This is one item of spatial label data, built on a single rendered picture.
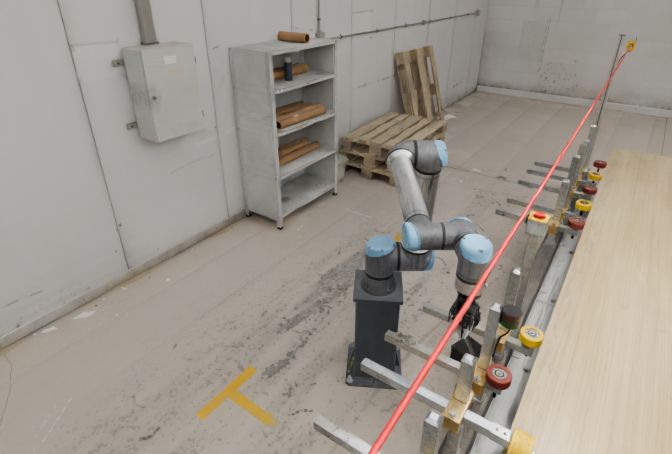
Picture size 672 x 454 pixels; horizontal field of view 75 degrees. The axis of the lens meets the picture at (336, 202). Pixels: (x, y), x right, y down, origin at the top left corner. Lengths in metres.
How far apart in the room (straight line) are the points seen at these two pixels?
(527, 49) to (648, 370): 7.77
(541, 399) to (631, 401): 0.27
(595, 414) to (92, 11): 3.15
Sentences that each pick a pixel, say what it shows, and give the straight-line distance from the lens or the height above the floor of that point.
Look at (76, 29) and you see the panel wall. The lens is 3.18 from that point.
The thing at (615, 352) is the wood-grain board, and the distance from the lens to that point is 1.87.
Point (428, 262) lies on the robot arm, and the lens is 2.25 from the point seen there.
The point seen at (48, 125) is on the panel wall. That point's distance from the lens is 3.15.
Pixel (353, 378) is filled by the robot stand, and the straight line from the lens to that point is 2.70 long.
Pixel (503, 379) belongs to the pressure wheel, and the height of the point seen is 0.91.
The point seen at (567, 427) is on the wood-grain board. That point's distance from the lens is 1.57.
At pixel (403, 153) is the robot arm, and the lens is 1.81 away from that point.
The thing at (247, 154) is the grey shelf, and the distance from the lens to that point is 3.97.
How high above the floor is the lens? 2.06
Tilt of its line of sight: 27 degrees down
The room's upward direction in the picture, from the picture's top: straight up
